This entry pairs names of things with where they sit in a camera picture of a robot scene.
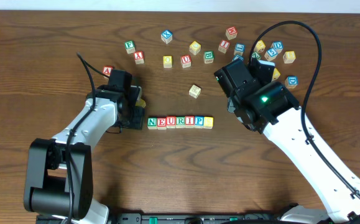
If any yellow monkey picture block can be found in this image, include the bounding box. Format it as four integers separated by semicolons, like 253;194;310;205
254;40;265;54

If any yellow O top block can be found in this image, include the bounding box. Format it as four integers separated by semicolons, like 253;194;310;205
163;55;173;68

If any green B wooden block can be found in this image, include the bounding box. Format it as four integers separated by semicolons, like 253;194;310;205
203;50;215;63

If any red Y wooden block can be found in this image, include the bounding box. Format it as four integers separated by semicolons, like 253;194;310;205
134;51;145;64

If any red block far top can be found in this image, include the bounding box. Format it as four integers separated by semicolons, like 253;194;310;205
226;26;238;40

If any green Z wooden block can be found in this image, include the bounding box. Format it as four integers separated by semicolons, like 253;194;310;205
252;52;261;60

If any red u block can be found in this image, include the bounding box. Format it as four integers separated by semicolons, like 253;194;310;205
166;116;177;129
180;55;192;68

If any yellow O side block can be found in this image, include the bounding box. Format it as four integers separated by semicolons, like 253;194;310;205
188;85;201;99

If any red i block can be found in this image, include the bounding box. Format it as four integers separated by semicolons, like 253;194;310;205
185;116;195;128
218;40;230;54

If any blue P wooden block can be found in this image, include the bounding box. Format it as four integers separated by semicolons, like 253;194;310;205
194;116;205;129

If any yellow 8 wooden block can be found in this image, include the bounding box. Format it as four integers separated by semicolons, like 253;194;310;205
283;50;296;64

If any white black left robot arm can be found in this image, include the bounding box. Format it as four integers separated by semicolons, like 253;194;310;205
24;86;144;223

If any yellow block lower left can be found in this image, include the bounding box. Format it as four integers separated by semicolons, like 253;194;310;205
136;98;146;108

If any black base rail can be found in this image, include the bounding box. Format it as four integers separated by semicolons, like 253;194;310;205
107;213;290;224

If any blue D block near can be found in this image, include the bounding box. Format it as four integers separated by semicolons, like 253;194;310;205
285;76;298;89

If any blue d block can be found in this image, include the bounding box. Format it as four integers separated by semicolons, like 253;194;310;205
270;41;284;54
285;76;298;89

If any green N wooden block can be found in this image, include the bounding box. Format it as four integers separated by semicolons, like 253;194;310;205
147;117;157;129

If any green F wooden block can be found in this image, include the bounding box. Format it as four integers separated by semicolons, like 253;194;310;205
124;40;136;54

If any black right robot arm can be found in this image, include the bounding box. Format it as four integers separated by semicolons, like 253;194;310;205
223;80;360;223

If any blue T wooden block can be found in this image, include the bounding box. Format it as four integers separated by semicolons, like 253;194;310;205
233;55;244;61

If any blue D block far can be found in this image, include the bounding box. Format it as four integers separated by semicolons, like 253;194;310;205
270;41;284;54

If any green R wooden block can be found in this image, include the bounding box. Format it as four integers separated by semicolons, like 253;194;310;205
175;116;185;128

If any blue 5 wooden block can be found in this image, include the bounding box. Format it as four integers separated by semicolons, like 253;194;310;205
264;48;278;61

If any blue X wooden block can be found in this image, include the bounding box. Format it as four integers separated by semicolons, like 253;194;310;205
160;30;173;44

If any red A wooden block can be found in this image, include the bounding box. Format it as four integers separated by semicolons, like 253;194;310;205
102;66;114;78

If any yellow block centre top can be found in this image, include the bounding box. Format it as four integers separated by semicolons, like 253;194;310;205
189;41;201;55

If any yellow picture wooden block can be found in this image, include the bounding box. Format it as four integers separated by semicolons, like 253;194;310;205
272;68;280;81

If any red E wooden block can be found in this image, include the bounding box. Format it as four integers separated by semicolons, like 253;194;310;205
157;118;167;129

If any yellow S wooden block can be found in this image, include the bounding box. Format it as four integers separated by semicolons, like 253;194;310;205
203;116;214;129

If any blue L wooden block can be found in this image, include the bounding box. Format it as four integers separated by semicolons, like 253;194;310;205
234;43;246;56

